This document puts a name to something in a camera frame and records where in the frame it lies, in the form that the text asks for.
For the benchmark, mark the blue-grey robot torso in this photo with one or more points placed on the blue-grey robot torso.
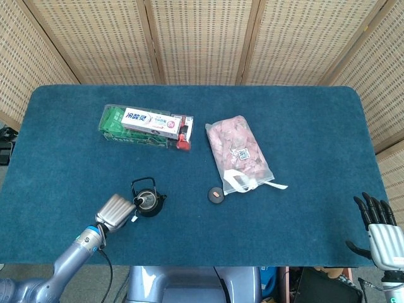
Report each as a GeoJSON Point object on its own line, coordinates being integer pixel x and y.
{"type": "Point", "coordinates": [189, 284]}

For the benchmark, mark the clear bag of pink items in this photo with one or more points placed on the clear bag of pink items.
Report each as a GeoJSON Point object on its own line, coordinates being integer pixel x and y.
{"type": "Point", "coordinates": [235, 142]}

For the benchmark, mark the clear plastic storage box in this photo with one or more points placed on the clear plastic storage box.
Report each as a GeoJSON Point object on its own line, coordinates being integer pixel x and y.
{"type": "Point", "coordinates": [172, 146]}

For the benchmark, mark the black teapot lid orange knob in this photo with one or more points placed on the black teapot lid orange knob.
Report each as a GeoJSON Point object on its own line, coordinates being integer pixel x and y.
{"type": "Point", "coordinates": [215, 197]}

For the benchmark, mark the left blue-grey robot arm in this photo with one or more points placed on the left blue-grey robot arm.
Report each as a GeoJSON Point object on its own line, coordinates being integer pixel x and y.
{"type": "Point", "coordinates": [69, 262]}

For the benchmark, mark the black cast iron teapot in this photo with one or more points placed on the black cast iron teapot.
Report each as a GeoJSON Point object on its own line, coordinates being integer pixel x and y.
{"type": "Point", "coordinates": [159, 206]}

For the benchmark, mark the red white small package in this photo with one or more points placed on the red white small package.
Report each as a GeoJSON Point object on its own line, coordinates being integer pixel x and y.
{"type": "Point", "coordinates": [183, 143]}

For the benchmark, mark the woven wooden folding screen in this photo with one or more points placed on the woven wooden folding screen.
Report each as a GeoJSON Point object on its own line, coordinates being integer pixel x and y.
{"type": "Point", "coordinates": [202, 41]}

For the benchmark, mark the blue table mat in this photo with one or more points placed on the blue table mat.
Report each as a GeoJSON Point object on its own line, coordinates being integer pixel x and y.
{"type": "Point", "coordinates": [284, 221]}

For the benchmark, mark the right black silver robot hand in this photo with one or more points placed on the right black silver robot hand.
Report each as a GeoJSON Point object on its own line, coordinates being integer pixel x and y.
{"type": "Point", "coordinates": [386, 243]}

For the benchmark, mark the white toothpaste carton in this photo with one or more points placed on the white toothpaste carton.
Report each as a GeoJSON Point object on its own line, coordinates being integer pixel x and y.
{"type": "Point", "coordinates": [148, 123]}

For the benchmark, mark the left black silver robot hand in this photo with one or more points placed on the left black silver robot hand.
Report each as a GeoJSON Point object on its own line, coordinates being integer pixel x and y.
{"type": "Point", "coordinates": [115, 213]}

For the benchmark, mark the green packaged carton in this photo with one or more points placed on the green packaged carton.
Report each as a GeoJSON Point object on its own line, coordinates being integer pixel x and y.
{"type": "Point", "coordinates": [110, 123]}

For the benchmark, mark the blue plastic item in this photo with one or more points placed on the blue plastic item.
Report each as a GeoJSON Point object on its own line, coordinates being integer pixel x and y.
{"type": "Point", "coordinates": [268, 281]}

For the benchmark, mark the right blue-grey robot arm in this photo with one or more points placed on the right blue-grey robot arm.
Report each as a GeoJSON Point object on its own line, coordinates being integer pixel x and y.
{"type": "Point", "coordinates": [393, 284]}

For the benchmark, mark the black floor equipment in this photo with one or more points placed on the black floor equipment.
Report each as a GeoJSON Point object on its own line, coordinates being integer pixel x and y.
{"type": "Point", "coordinates": [4, 154]}

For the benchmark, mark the tan plush item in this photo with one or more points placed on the tan plush item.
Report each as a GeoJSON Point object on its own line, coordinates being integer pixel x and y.
{"type": "Point", "coordinates": [331, 271]}

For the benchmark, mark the black flat case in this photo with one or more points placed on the black flat case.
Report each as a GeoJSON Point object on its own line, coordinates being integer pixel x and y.
{"type": "Point", "coordinates": [325, 288]}

